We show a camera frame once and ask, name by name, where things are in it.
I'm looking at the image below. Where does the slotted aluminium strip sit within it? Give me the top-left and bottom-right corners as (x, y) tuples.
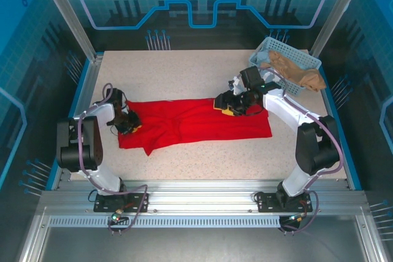
(48, 216), (282, 229)

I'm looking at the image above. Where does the light blue t-shirt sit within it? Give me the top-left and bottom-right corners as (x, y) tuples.
(254, 50), (282, 84)

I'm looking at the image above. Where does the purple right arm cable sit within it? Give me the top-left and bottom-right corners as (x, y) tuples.
(260, 64), (344, 236)

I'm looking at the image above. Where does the grey metal panel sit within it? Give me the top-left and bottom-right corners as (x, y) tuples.
(17, 215), (383, 262)

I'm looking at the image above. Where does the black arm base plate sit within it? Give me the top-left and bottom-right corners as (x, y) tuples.
(257, 190), (314, 214)
(93, 190), (150, 213)

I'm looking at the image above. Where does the tan t-shirt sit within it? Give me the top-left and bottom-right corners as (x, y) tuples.
(260, 50), (327, 93)

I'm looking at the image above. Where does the light blue plastic basket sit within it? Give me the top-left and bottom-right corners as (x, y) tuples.
(248, 36), (322, 96)

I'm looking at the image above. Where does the aluminium frame post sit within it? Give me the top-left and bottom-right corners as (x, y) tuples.
(33, 0), (104, 64)
(309, 0), (375, 58)

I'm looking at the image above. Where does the red t-shirt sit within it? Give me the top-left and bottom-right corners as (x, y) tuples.
(117, 97), (274, 156)

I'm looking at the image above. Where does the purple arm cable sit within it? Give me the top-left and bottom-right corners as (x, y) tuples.
(260, 64), (344, 236)
(77, 82), (149, 236)

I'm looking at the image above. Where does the aluminium mounting rail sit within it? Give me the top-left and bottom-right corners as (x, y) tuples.
(39, 178), (370, 217)

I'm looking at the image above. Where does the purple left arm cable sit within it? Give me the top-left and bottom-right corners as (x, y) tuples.
(77, 82), (149, 236)

